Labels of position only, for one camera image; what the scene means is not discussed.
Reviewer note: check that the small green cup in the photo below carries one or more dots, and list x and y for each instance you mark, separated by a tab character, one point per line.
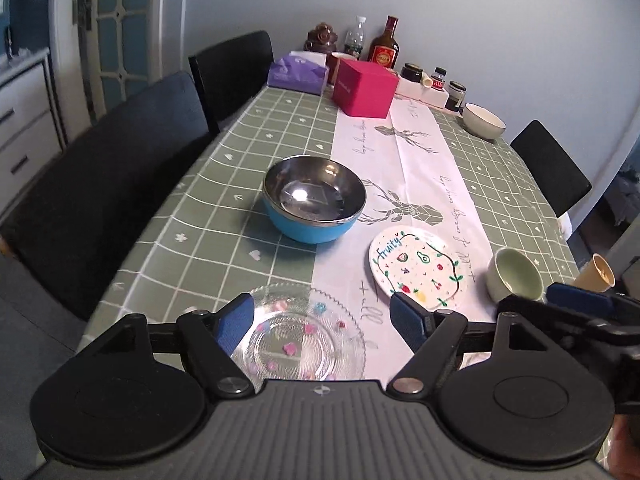
515	275

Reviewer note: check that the white glass-pane door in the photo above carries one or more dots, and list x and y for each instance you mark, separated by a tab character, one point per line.
120	25

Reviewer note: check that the clear glass plate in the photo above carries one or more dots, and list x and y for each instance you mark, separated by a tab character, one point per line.
300	340

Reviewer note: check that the white fruit-print plate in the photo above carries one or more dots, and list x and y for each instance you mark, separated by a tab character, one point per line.
425	265

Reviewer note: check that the white tube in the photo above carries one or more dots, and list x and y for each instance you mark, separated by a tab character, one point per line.
426	80

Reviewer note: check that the red box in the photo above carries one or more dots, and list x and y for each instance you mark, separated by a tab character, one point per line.
365	87

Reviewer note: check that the green checkered tablecloth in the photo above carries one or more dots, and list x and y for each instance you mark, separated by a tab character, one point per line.
210	185

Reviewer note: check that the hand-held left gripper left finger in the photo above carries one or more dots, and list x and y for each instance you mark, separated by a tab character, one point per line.
235	322

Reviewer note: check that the dark glass jar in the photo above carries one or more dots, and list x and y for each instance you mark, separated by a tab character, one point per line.
412	72
455	96

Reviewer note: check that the white ceramic bowl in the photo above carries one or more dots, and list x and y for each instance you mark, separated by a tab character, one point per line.
482	125

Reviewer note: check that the tan paper cup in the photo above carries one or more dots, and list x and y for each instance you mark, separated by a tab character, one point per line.
592	272

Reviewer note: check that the blue steel bowl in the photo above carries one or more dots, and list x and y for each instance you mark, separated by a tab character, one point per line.
310	225

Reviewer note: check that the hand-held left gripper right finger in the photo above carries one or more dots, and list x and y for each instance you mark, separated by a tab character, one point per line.
407	322

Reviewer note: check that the white foam box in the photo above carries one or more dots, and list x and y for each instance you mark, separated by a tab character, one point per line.
415	89

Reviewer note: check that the white drawer cabinet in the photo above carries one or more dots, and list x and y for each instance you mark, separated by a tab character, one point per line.
25	110

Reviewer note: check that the purple tissue pack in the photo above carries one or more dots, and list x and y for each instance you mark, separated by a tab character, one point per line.
295	72

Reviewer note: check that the small black-capped bottle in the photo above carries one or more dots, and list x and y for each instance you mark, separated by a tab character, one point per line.
438	79

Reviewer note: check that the amber liquor bottle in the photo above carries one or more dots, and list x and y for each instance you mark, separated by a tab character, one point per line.
384	50

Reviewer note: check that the black chair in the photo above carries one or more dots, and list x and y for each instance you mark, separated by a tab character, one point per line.
230	75
550	170

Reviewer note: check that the clear water bottle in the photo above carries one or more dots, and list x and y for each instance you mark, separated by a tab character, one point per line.
355	40

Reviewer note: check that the large dark chair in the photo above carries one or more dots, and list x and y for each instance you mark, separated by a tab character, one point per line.
100	185

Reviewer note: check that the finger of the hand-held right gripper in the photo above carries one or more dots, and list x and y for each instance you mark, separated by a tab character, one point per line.
575	297

